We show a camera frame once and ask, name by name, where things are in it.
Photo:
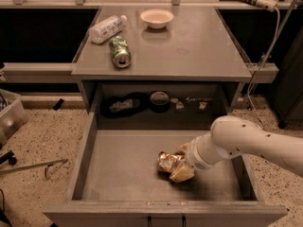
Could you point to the metal rod on floor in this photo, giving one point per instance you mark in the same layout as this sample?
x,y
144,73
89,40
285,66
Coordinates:
x,y
23,168

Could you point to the grey open top drawer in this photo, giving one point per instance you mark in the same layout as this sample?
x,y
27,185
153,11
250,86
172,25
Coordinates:
x,y
116,181

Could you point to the clear plastic storage bin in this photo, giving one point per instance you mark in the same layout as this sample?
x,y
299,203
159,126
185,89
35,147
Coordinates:
x,y
12,115

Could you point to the grey counter cabinet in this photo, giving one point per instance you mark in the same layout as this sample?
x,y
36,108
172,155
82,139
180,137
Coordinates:
x,y
193,59

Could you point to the clear plastic water bottle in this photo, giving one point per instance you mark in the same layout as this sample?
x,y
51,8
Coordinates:
x,y
106,29

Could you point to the green soda can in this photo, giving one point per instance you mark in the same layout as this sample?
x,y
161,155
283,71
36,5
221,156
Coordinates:
x,y
120,53

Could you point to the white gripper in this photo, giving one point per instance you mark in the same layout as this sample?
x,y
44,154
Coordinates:
x,y
194,159

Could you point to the white paper bowl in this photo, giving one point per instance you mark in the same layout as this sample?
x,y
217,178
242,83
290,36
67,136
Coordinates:
x,y
156,18

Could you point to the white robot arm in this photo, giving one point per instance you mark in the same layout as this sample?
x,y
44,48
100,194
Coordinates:
x,y
230,137

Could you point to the crushed orange soda can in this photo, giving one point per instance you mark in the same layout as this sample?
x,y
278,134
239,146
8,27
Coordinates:
x,y
170,163

